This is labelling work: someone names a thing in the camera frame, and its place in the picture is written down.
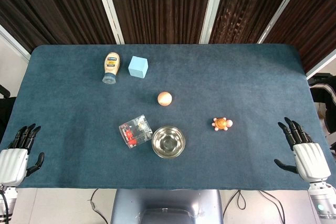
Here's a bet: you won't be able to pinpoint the stainless steel bowl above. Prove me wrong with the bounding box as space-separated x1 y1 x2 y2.
151 126 186 159

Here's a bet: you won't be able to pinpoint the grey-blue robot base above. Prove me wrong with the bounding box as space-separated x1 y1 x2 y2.
110 189 224 224

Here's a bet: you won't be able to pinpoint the black chair with jacket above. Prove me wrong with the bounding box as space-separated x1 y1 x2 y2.
308 73 336 155

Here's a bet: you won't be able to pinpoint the black floor cable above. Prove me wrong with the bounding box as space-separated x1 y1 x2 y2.
90 188 114 224
258 190 286 224
222 189 247 216

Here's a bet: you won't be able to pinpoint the white partition post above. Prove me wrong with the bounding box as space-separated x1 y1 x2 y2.
256 0 310 45
92 0 125 45
198 0 228 45

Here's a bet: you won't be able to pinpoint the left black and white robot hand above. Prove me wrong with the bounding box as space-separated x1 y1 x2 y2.
0 123 45 187

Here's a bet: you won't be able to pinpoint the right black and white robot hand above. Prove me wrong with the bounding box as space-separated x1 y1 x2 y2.
274 116 331 183

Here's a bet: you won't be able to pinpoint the light blue foam cube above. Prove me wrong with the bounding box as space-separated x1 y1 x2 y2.
128 56 149 79

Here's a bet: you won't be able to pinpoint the white partition rail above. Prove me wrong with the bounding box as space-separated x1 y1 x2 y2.
0 24 31 61
306 50 336 79

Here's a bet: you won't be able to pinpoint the black office chair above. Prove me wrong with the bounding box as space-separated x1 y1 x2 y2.
0 84 17 133

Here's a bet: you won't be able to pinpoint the clear plastic box red contents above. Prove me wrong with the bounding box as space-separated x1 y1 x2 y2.
119 114 154 149

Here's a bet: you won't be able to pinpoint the small orange turtle toy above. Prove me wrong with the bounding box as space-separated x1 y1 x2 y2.
212 117 234 132

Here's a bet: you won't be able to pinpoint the dark brown curtain panel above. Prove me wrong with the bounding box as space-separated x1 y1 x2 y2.
209 0 300 45
263 0 336 74
104 0 215 45
0 0 117 53

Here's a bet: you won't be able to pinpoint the blue tablecloth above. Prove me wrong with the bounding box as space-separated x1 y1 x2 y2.
0 44 333 191

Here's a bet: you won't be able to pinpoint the wooden ball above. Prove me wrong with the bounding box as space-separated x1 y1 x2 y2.
157 91 173 107

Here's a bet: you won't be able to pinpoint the mayonnaise squeeze bottle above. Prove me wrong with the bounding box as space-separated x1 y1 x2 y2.
102 52 122 85

